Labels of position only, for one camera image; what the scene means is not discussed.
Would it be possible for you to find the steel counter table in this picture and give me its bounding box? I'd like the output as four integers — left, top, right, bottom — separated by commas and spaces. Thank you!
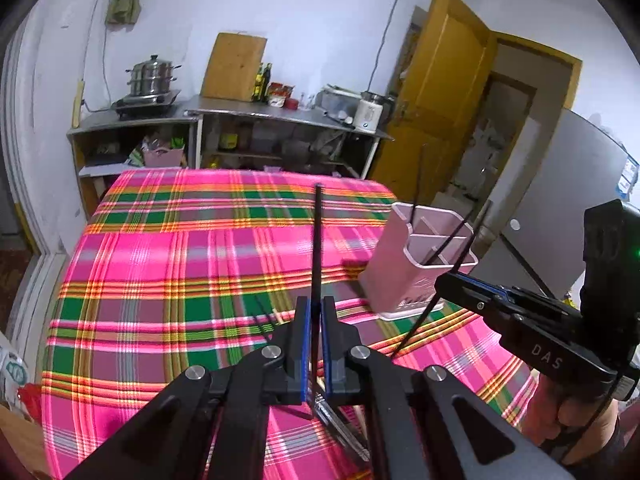
182, 95, 396, 181

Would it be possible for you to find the grey chopstick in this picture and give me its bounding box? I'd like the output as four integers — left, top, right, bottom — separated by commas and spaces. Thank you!
314, 400, 374, 464

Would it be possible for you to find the steel steamer pot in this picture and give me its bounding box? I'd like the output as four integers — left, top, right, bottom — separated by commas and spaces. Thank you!
125, 55, 182, 97

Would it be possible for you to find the dark oil bottle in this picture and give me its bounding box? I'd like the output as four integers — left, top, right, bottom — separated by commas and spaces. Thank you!
252, 62, 274, 104

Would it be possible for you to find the black chopstick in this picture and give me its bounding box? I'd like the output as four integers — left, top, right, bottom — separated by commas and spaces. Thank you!
391, 202, 490, 360
254, 296, 277, 332
309, 184, 324, 421
422, 216, 476, 267
413, 143, 423, 209

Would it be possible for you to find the person's right hand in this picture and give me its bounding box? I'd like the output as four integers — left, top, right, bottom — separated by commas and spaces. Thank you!
522, 367, 621, 467

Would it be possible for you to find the pink storage box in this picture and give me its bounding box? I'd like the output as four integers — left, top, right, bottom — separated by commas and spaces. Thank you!
144, 146, 187, 169

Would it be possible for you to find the pink utensil holder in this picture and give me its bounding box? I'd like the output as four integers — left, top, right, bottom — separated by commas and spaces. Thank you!
357, 201, 481, 321

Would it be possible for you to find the black gas stove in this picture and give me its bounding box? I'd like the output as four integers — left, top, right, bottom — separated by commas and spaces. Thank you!
112, 90, 182, 120

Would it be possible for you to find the steel dish rack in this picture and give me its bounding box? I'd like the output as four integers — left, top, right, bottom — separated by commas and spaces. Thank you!
319, 85, 364, 122

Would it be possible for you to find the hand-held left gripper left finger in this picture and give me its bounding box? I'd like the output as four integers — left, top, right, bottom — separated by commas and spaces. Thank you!
65, 296, 313, 480

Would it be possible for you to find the yellow door frame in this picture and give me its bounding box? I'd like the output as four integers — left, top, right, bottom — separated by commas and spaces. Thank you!
492, 31, 584, 112

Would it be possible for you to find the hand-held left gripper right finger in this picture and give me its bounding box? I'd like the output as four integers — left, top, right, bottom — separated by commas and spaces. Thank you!
320, 296, 576, 480

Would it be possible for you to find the pink plaid tablecloth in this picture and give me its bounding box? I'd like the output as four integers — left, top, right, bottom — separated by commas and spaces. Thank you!
41, 167, 538, 480

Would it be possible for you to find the steel topped cabinet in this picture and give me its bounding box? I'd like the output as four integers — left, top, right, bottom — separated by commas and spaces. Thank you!
66, 109, 202, 217

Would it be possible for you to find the white electric appliance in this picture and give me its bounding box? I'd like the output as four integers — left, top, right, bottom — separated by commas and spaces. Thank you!
351, 91, 389, 134

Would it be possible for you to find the yellow wooden door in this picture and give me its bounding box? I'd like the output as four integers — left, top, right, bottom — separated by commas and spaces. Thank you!
367, 0, 499, 207

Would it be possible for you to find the white plastic bag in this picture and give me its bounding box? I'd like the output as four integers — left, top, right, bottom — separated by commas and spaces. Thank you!
0, 332, 32, 411

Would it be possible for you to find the grey wall cable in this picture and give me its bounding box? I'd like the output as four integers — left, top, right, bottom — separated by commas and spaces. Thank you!
369, 0, 410, 92

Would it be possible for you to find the wooden cutting board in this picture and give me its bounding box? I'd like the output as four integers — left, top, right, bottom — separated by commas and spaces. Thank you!
200, 32, 268, 101

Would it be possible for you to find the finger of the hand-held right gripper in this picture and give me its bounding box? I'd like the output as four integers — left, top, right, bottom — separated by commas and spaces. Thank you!
434, 276, 522, 334
450, 270, 583, 320

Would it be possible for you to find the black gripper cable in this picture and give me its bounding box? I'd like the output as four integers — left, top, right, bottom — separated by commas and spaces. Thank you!
561, 369, 626, 463

